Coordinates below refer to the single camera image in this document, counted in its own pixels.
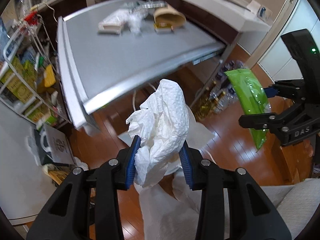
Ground green plastic pouch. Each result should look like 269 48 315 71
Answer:
223 68 272 152

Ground white paper towel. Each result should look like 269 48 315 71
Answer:
126 79 189 187

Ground brown paper cup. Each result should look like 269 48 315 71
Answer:
153 4 186 29

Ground large silver foil wrapper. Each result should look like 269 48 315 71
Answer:
132 0 168 12

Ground clear plastic bag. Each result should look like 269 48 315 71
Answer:
127 11 148 35

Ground white medicine box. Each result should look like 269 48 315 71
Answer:
98 9 130 35

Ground gold foil packet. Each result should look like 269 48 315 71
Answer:
154 23 173 33

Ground green white plastic wrapper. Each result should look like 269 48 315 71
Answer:
122 1 140 10

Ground white trash bag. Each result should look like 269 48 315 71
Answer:
117 82 231 240

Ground white mug blue print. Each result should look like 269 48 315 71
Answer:
257 6 272 22

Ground yellow green tea boxes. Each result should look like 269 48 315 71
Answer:
1 56 37 103

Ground red instant noodle cup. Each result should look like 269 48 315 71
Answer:
23 11 39 25

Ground large clear water bottle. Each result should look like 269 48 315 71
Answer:
16 0 29 19

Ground white rolling wire cart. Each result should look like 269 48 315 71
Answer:
1 14 70 128

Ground white power cable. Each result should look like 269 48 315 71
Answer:
37 0 59 23

